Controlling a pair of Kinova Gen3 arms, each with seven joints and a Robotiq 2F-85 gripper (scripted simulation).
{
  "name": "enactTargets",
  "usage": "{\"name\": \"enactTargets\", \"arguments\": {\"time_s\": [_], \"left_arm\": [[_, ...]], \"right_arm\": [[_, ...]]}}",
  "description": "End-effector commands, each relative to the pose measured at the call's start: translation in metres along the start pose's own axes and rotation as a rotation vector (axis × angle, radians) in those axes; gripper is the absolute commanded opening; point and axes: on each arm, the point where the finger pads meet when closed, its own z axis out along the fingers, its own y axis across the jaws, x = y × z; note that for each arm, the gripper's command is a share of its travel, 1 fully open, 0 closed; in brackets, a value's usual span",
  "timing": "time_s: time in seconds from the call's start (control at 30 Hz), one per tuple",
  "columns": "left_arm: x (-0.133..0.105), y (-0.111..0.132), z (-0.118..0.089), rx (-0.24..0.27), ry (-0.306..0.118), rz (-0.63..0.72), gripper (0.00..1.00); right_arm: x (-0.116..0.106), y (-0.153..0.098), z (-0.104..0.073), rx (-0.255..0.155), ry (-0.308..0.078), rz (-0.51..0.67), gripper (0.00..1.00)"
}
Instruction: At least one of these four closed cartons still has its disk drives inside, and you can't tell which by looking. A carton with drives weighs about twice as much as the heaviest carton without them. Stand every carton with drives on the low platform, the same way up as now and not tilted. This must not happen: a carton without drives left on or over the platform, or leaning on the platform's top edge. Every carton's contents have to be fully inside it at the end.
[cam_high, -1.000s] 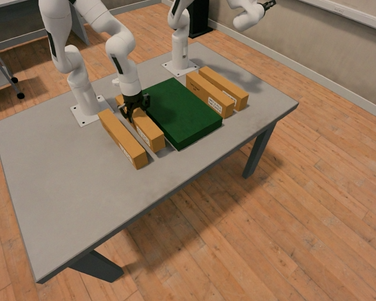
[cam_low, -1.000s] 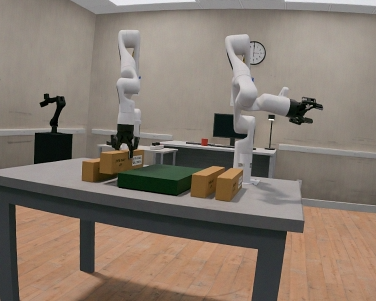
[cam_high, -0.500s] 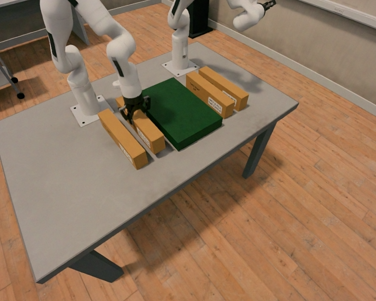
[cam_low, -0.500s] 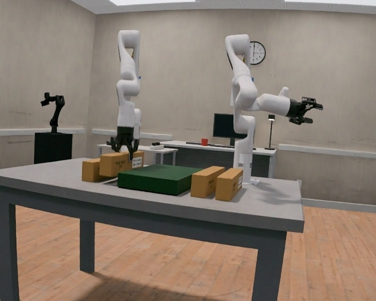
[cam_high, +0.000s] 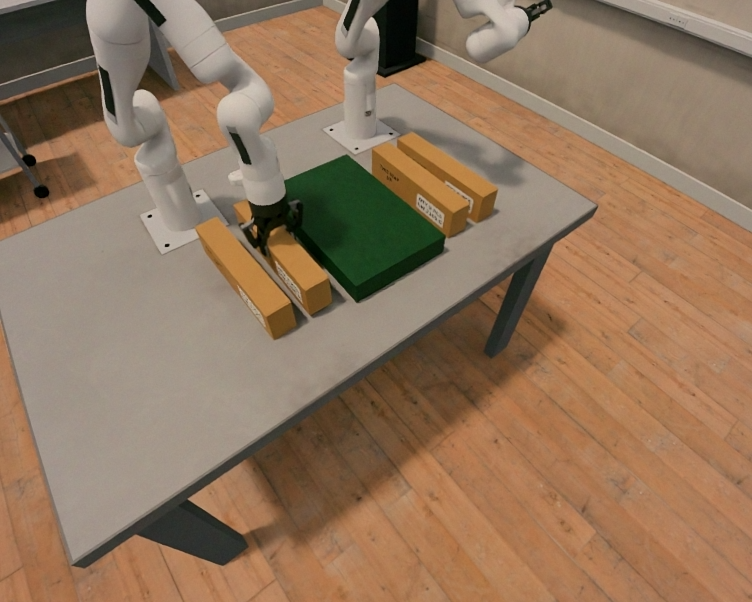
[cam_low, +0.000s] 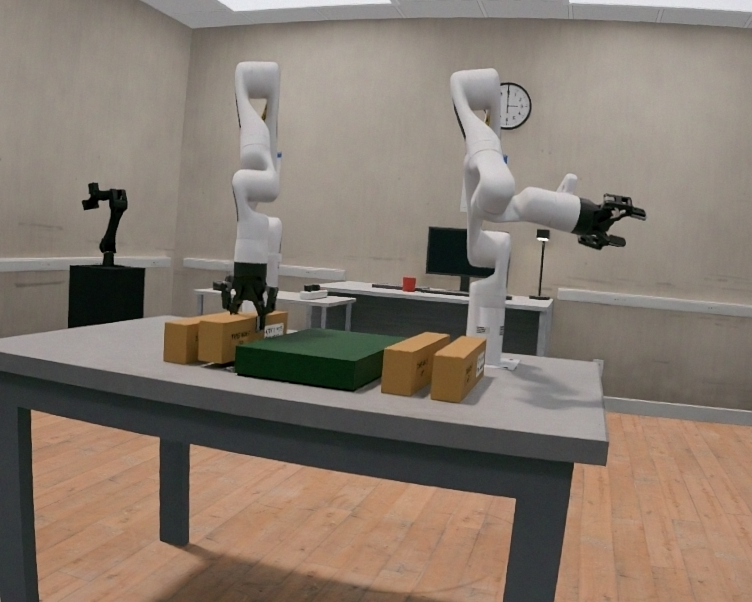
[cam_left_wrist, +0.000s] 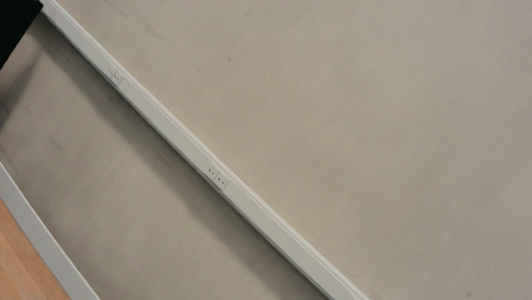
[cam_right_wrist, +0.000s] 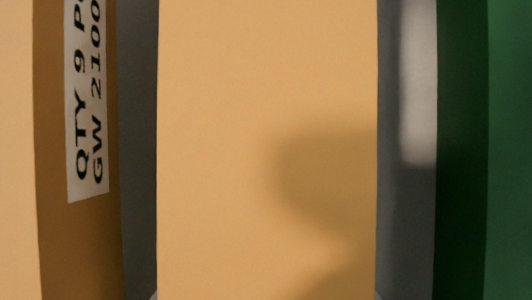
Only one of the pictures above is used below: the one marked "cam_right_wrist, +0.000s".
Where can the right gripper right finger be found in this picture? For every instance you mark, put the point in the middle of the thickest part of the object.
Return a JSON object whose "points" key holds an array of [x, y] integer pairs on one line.
{"points": [[376, 296]]}

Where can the dark green flat box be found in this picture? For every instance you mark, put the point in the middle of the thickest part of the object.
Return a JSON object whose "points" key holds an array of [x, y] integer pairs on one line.
{"points": [[483, 231]]}

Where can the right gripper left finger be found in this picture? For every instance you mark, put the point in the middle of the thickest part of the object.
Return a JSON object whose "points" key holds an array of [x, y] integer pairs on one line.
{"points": [[154, 296]]}

